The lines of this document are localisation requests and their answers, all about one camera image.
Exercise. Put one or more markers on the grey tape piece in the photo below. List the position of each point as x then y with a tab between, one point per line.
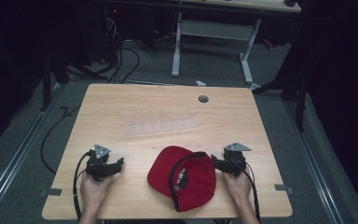
284	188
51	192

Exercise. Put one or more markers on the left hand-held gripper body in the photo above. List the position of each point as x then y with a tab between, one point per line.
98	163

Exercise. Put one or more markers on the red baseball cap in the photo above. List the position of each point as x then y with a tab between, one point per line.
195	183

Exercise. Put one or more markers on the metal floor rail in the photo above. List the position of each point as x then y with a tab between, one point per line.
15	155
315	165

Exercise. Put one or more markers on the round grey table grommet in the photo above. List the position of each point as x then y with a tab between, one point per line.
203	99

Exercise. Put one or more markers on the person's left hand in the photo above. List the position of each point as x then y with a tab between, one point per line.
93	190

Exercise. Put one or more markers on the person's right hand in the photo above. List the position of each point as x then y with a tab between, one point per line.
237	186

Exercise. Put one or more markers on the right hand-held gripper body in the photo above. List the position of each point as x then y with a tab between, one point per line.
235	161

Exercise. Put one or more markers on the small white floor object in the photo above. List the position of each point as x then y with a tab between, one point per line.
200	83

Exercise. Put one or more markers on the small red object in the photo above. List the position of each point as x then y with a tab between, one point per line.
268	44

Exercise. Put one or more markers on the black metal stand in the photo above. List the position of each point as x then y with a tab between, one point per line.
48	84
295	90

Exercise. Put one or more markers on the white desk frame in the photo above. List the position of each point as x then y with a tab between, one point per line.
214	31

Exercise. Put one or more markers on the small black object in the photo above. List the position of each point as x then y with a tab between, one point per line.
290	2

